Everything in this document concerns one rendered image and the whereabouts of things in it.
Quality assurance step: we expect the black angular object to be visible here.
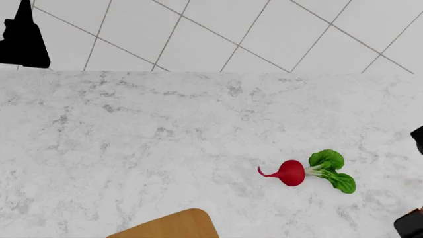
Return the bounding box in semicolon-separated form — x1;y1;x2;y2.
0;0;52;69

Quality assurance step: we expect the red radish with green leaves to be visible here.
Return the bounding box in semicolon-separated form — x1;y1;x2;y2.
257;149;357;194

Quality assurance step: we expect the wooden cutting board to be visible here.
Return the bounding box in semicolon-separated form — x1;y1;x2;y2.
106;208;220;238

